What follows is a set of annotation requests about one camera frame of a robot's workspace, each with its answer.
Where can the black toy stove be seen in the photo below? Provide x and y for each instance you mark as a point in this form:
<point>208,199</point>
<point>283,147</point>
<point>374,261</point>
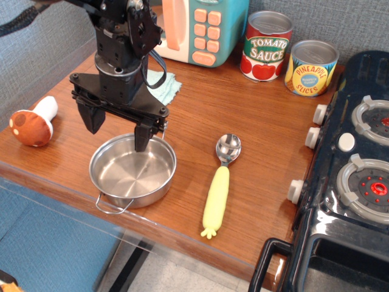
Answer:
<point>340,229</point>

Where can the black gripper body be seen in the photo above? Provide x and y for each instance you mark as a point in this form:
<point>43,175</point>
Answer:
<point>122,92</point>

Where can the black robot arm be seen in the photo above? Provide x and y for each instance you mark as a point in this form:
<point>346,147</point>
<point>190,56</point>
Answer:
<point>126,35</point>

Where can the stainless steel pot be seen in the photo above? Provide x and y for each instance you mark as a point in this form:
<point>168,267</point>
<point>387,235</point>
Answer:
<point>128,179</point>

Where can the brown plush mushroom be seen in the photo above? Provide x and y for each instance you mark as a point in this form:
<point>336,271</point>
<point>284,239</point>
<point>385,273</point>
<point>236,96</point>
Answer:
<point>34,127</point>

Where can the orange object bottom left corner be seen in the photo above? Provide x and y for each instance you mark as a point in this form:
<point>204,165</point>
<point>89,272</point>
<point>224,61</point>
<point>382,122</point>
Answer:
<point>9,283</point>

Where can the pineapple slices can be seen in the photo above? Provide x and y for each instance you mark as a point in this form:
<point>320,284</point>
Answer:
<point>311,67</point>

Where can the light blue folded cloth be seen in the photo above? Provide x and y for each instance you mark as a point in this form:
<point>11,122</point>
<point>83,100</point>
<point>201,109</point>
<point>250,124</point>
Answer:
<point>167,91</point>

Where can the spoon with yellow handle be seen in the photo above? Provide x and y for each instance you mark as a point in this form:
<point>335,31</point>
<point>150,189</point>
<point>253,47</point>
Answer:
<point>228,149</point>

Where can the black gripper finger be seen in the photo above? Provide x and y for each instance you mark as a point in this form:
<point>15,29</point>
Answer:
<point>143,133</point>
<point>93,117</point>

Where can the toy microwave teal and cream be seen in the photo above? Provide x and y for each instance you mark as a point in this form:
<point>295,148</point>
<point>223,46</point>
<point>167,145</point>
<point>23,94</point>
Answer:
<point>201,33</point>

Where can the tomato sauce can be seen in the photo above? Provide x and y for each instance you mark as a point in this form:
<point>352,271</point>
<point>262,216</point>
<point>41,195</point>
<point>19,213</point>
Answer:
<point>267,39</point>

